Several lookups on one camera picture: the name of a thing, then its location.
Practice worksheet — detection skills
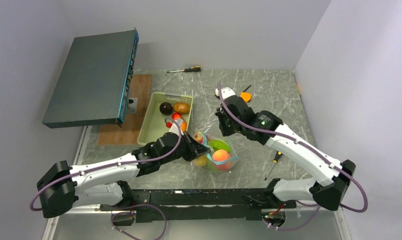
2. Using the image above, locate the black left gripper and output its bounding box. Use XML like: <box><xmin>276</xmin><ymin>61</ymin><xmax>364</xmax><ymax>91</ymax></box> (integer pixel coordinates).
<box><xmin>160</xmin><ymin>130</ymin><xmax>211</xmax><ymax>165</ymax></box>

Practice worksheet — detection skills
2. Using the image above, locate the red apple toy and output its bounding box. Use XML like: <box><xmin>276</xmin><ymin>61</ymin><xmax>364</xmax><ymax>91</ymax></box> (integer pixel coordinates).
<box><xmin>193</xmin><ymin>132</ymin><xmax>204</xmax><ymax>144</ymax></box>

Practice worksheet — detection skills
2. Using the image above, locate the yellow lemon toy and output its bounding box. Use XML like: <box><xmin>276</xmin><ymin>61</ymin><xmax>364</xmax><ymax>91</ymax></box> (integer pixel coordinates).
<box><xmin>192</xmin><ymin>155</ymin><xmax>209</xmax><ymax>168</ymax></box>

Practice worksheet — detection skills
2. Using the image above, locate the green leaf toy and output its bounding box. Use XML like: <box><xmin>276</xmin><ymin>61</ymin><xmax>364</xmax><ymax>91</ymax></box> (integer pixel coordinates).
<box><xmin>209</xmin><ymin>139</ymin><xmax>231</xmax><ymax>153</ymax></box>

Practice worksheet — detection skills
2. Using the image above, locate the peach toy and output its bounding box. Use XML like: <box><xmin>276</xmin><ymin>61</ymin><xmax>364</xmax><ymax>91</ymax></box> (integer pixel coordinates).
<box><xmin>212</xmin><ymin>150</ymin><xmax>231</xmax><ymax>171</ymax></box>

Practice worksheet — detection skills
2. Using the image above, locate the clear zip top bag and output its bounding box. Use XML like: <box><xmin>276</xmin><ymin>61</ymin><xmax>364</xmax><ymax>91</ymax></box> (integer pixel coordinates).
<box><xmin>191</xmin><ymin>132</ymin><xmax>241</xmax><ymax>173</ymax></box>

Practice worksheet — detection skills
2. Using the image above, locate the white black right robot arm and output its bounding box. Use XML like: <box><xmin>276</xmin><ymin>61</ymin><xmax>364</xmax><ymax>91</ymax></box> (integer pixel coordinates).
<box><xmin>215</xmin><ymin>94</ymin><xmax>356</xmax><ymax>211</ymax></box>

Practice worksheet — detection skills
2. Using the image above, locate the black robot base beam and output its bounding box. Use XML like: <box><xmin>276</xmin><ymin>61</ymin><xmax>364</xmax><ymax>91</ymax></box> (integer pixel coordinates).
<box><xmin>99</xmin><ymin>187</ymin><xmax>298</xmax><ymax>223</ymax></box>

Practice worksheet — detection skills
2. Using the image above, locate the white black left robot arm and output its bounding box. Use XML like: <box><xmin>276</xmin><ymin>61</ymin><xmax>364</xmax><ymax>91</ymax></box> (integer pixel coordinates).
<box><xmin>30</xmin><ymin>132</ymin><xmax>211</xmax><ymax>219</ymax></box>

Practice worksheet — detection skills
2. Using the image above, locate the green plastic food bin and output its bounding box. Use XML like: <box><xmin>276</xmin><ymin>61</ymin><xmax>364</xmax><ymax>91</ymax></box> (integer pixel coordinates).
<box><xmin>137</xmin><ymin>91</ymin><xmax>194</xmax><ymax>146</ymax></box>

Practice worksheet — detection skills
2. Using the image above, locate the red orange mango toy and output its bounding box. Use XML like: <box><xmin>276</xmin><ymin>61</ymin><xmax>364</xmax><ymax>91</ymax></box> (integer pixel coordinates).
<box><xmin>171</xmin><ymin>112</ymin><xmax>187</xmax><ymax>132</ymax></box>

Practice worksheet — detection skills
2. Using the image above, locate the dark purple fruit toy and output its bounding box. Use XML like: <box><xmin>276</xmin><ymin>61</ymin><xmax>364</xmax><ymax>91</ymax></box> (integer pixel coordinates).
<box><xmin>159</xmin><ymin>102</ymin><xmax>174</xmax><ymax>116</ymax></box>

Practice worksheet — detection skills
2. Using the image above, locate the yellow black screwdriver near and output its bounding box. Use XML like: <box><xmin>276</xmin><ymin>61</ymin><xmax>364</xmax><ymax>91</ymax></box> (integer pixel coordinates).
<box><xmin>264</xmin><ymin>151</ymin><xmax>282</xmax><ymax>181</ymax></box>

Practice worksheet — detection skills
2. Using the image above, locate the yellow black screwdriver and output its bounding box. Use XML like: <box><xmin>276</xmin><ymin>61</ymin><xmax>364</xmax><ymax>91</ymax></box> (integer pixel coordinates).
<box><xmin>264</xmin><ymin>151</ymin><xmax>282</xmax><ymax>181</ymax></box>
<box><xmin>167</xmin><ymin>66</ymin><xmax>202</xmax><ymax>73</ymax></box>

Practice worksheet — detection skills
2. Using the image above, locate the yellow black screwdriver far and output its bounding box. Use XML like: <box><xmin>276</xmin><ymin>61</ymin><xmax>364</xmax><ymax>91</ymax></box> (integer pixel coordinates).
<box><xmin>167</xmin><ymin>66</ymin><xmax>202</xmax><ymax>73</ymax></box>

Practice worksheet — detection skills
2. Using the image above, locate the brown wooden board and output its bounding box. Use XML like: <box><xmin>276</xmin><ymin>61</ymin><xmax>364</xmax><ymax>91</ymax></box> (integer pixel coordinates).
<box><xmin>97</xmin><ymin>74</ymin><xmax>152</xmax><ymax>146</ymax></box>

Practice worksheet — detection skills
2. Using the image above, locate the dark grey flat panel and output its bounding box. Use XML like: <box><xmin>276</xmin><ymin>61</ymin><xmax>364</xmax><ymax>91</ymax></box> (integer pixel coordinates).
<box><xmin>42</xmin><ymin>29</ymin><xmax>139</xmax><ymax>129</ymax></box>

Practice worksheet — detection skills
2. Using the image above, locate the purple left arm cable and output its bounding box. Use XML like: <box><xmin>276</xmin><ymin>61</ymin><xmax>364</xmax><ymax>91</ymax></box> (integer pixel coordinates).
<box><xmin>29</xmin><ymin>118</ymin><xmax>184</xmax><ymax>240</ymax></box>

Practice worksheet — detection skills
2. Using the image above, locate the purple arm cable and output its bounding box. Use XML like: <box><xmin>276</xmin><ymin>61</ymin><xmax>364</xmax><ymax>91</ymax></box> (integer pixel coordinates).
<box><xmin>29</xmin><ymin>118</ymin><xmax>184</xmax><ymax>240</ymax></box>
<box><xmin>216</xmin><ymin>81</ymin><xmax>369</xmax><ymax>232</ymax></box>

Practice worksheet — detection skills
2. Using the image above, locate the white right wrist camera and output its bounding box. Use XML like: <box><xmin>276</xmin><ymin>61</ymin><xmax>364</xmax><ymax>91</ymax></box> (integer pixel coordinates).
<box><xmin>215</xmin><ymin>87</ymin><xmax>236</xmax><ymax>100</ymax></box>

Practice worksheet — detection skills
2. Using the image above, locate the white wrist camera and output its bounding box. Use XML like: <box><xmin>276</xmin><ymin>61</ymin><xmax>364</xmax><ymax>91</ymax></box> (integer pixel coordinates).
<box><xmin>165</xmin><ymin>118</ymin><xmax>184</xmax><ymax>135</ymax></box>
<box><xmin>215</xmin><ymin>87</ymin><xmax>236</xmax><ymax>100</ymax></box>

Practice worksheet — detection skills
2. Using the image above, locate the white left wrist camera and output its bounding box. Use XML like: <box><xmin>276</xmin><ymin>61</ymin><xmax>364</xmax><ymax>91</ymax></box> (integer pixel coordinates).
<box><xmin>165</xmin><ymin>118</ymin><xmax>184</xmax><ymax>135</ymax></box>

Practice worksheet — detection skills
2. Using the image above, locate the small metal bracket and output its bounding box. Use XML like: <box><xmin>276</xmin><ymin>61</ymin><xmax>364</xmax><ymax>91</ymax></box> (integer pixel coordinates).
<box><xmin>126</xmin><ymin>97</ymin><xmax>138</xmax><ymax>114</ymax></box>

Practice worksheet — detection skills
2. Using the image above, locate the aluminium frame rail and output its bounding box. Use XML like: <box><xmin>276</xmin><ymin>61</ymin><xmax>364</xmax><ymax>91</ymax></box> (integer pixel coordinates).
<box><xmin>43</xmin><ymin>188</ymin><xmax>352</xmax><ymax>240</ymax></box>

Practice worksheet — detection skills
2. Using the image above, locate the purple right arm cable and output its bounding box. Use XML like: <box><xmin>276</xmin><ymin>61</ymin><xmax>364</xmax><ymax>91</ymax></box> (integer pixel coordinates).
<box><xmin>216</xmin><ymin>81</ymin><xmax>369</xmax><ymax>232</ymax></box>

